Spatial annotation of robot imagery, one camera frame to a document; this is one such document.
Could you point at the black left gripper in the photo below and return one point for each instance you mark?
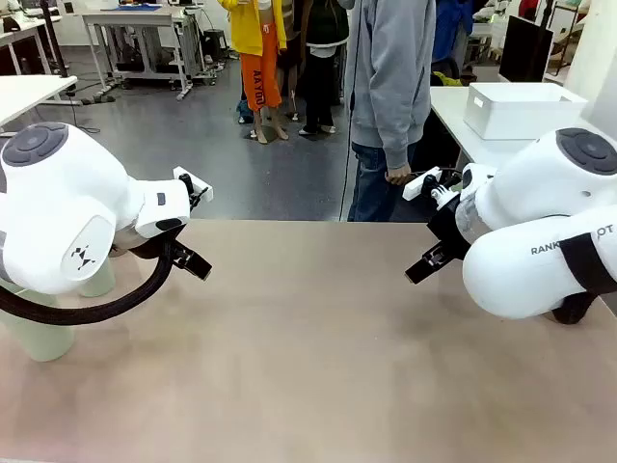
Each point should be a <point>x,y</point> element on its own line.
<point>161,248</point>

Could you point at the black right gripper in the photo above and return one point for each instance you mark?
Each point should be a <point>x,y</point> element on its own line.
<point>450,226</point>

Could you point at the white plastic basket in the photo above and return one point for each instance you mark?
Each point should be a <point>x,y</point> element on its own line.
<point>520,116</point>

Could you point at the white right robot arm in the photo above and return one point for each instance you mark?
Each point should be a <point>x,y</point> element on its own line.
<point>530,202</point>

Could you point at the person's right forearm grey sleeve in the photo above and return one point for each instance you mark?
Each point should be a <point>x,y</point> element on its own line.
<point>402,135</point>

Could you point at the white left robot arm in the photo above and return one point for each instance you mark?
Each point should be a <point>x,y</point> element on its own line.
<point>62,193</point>

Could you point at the person's right hand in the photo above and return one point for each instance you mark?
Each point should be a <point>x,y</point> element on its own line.
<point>397,176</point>

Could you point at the black chair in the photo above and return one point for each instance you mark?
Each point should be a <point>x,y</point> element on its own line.
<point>446,70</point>

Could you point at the person in grey hoodie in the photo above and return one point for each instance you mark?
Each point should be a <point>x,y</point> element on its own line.
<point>385,72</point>

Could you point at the mannequin yellow jacket orange shorts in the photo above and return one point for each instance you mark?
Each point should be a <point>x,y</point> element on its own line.
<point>258,72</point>

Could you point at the figure in black clothes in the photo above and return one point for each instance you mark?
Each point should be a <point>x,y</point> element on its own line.
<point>318,72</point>

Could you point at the blue jacket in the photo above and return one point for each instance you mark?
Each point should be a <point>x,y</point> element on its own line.
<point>448,29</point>

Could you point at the black monitor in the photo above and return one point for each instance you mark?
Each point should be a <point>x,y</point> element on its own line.
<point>525,48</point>

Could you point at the grey metal desk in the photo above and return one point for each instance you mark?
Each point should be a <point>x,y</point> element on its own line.
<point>130,19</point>

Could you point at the black pole stand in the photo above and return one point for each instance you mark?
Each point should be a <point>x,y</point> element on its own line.
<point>53,38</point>

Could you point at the white background desk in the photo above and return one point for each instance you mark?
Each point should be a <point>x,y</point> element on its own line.
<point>29,29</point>

